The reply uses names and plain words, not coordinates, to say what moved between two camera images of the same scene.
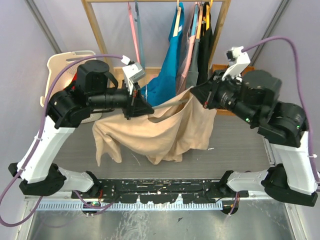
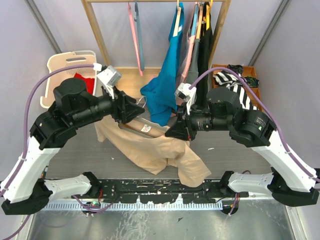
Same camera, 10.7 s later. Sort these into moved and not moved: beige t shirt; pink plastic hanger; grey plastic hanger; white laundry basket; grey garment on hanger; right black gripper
Moved: right black gripper; beige t shirt
Not moved: white laundry basket; pink plastic hanger; grey plastic hanger; grey garment on hanger
